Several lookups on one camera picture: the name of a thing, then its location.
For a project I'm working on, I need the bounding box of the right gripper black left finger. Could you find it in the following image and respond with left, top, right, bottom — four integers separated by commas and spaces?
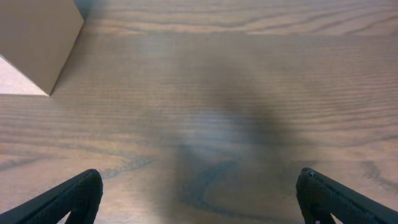
1, 169, 103, 224

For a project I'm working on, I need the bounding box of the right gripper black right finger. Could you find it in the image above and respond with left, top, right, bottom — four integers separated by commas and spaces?
295, 167, 397, 224

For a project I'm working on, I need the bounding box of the brown cardboard box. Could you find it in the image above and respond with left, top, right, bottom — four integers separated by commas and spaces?
1, 0, 84, 96

